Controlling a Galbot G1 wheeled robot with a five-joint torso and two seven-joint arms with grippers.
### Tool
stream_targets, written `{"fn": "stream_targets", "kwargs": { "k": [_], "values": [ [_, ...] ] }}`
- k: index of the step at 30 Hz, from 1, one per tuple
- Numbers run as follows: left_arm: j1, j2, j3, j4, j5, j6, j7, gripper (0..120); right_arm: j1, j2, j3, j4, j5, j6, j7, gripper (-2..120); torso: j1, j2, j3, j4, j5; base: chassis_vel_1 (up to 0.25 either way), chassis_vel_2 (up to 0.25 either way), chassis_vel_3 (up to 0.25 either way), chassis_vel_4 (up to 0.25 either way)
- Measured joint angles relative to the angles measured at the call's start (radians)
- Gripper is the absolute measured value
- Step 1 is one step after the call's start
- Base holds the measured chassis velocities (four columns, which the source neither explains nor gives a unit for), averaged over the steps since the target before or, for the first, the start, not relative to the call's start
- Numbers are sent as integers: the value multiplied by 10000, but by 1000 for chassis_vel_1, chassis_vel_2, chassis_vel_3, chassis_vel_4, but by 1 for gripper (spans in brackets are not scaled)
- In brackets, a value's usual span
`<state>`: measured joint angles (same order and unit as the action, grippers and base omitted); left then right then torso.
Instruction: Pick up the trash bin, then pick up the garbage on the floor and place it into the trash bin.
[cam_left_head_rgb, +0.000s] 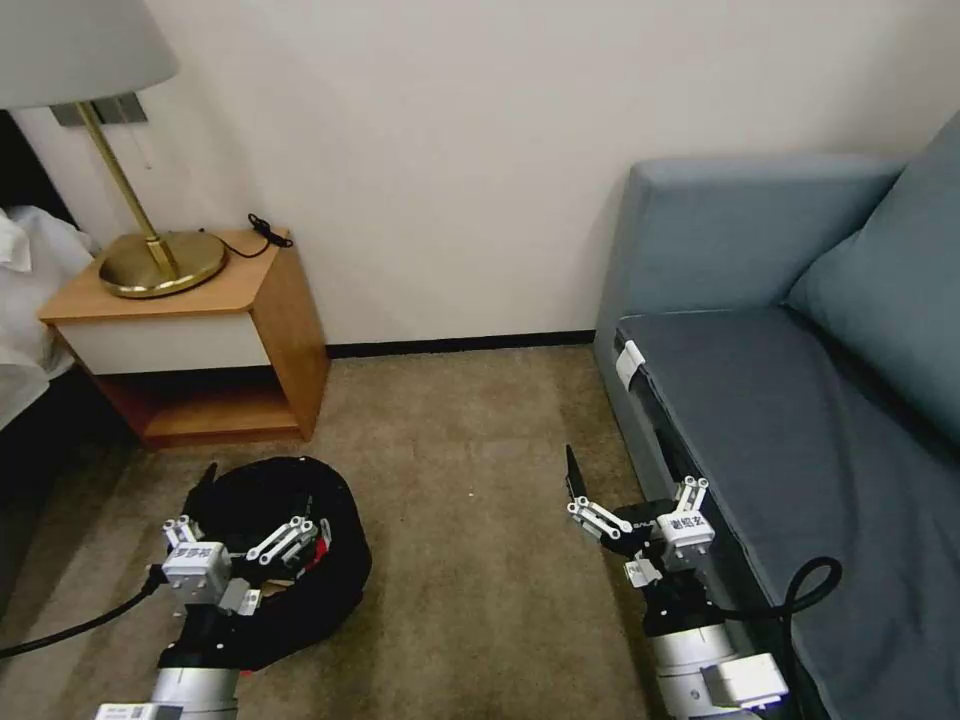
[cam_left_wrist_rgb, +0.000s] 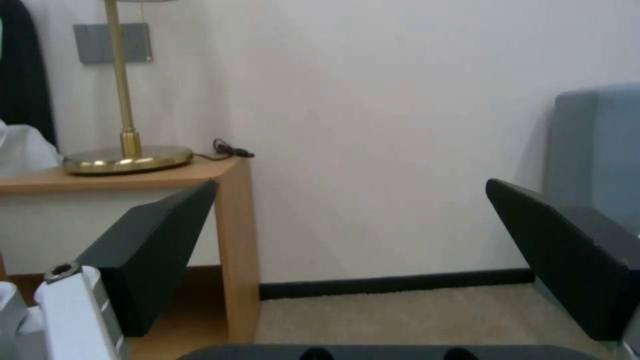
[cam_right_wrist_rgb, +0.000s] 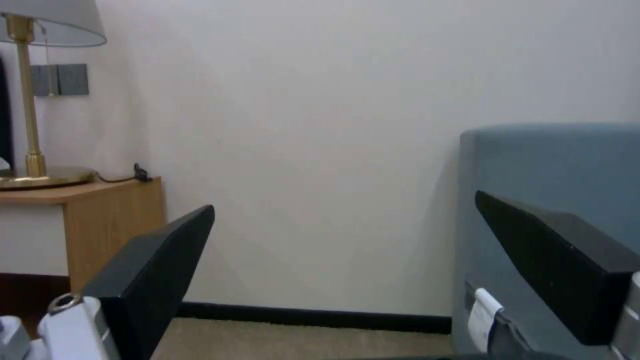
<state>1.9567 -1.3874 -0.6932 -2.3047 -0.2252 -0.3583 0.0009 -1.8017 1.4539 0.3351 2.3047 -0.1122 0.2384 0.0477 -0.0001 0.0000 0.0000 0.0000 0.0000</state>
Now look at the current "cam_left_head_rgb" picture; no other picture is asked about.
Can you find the white sofa tag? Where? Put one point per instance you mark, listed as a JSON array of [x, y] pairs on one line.
[[628, 364]]

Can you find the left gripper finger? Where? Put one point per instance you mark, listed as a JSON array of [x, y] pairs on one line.
[[181, 529], [281, 541]]

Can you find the dark bed base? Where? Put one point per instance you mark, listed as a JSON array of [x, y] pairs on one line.
[[37, 487]]

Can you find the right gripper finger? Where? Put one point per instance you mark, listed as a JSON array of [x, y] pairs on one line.
[[691, 496], [596, 519]]

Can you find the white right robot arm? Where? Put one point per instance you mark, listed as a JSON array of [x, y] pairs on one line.
[[712, 675]]

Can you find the small red item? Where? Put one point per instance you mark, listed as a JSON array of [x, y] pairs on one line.
[[322, 547]]

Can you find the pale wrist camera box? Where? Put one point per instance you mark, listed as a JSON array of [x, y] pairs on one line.
[[195, 570], [686, 540]]

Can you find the wooden nightstand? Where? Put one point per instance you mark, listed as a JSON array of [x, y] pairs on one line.
[[187, 345]]

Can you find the black trash bin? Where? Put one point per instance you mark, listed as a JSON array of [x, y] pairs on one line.
[[341, 570]]

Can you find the blue-grey sofa cushion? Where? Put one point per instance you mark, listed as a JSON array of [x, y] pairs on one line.
[[892, 330]]

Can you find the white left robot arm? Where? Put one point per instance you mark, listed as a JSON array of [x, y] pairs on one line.
[[191, 686]]

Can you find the white bed sheet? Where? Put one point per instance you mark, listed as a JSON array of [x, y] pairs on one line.
[[30, 315]]

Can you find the dark bed headboard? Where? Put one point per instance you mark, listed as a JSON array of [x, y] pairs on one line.
[[30, 165]]

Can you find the black baseboard strip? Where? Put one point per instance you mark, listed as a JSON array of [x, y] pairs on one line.
[[450, 346]]

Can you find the brass table lamp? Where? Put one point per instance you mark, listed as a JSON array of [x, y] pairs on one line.
[[161, 262]]

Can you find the blue-grey fabric sofa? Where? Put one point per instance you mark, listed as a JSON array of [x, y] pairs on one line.
[[750, 420]]

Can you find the metal wall switch plate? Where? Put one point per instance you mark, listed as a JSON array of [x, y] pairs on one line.
[[120, 111]]

